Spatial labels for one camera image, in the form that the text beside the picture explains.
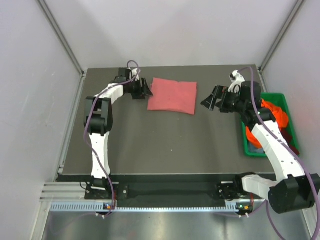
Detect pink t shirt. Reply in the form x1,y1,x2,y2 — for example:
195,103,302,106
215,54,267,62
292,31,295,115
147,78,197,115

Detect aluminium front rail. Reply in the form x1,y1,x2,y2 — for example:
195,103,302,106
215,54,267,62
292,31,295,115
40,182,86,202

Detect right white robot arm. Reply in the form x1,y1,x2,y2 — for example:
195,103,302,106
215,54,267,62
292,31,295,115
201,81,320,214

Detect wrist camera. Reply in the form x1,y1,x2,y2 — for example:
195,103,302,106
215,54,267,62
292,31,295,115
131,68,141,82
228,70,246,94

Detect light blue t shirt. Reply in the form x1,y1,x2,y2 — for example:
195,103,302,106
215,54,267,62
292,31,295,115
248,145,265,154

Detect green plastic bin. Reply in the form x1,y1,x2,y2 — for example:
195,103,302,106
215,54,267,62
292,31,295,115
241,92,300,158

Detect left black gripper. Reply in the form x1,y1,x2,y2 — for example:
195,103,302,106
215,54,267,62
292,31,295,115
128,77,153,99

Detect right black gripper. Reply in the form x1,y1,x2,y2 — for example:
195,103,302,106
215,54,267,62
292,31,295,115
200,85,246,114

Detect aluminium frame post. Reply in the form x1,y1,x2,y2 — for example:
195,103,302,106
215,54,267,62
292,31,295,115
35,0,85,76
258,0,306,74

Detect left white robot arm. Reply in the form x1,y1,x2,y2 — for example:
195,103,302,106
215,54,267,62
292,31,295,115
83,67,153,199

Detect maroon t shirt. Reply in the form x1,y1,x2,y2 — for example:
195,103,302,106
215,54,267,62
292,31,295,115
281,128,300,156

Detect grey slotted cable duct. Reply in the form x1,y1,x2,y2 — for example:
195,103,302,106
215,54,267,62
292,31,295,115
50,202,252,213

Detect orange t shirt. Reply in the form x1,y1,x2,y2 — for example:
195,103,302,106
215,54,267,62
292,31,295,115
245,99,289,148

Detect left aluminium frame post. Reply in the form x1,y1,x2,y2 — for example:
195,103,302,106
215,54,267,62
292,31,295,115
35,0,85,76

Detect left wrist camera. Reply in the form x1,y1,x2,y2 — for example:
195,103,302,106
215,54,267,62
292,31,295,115
131,68,141,82

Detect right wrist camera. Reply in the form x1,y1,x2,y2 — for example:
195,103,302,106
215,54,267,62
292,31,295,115
228,70,246,94

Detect right aluminium frame post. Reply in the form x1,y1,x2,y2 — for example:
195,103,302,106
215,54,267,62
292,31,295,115
258,0,306,74

